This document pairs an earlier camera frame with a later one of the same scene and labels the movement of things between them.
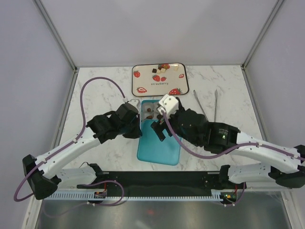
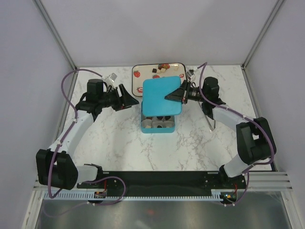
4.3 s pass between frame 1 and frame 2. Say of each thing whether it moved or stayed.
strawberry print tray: stayed
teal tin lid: moved
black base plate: stayed
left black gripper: moved
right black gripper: moved
